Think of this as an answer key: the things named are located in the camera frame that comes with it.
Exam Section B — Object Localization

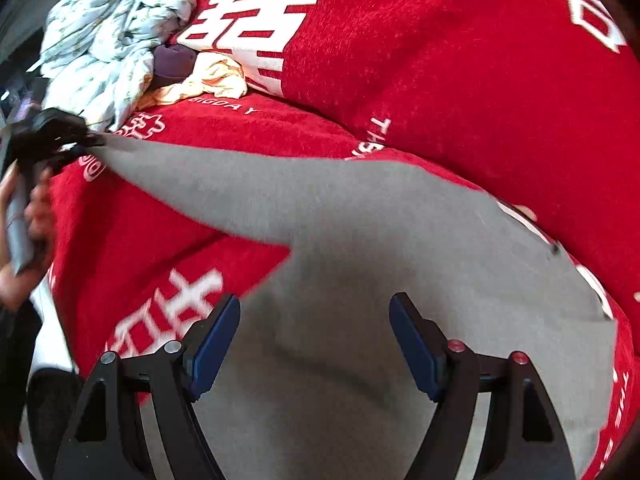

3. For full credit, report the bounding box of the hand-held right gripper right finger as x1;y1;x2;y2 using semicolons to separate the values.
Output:
389;292;576;480

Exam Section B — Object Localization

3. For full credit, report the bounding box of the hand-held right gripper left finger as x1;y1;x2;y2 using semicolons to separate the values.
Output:
52;294;241;480

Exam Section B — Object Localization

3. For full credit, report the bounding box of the grey knit garment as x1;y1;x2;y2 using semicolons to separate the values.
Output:
92;134;618;480

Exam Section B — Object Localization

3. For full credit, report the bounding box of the person's left forearm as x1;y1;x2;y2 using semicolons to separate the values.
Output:
0;257;50;311

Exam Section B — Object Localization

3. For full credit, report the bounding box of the person's left hand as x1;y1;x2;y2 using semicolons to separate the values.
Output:
24;167;57;261

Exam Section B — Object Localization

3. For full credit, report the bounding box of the light floral cloth pile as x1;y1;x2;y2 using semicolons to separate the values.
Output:
39;0;198;133

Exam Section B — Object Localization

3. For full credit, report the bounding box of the red printed blanket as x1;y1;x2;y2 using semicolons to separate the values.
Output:
47;92;640;480

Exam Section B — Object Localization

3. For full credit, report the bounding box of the dark purple cloth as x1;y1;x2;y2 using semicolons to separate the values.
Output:
150;44;198;88

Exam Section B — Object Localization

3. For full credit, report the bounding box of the yellow and white cloth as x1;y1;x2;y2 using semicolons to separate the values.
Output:
137;55;248;111

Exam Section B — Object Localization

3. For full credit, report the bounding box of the red printed quilt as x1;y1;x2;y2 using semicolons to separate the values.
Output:
172;0;640;311

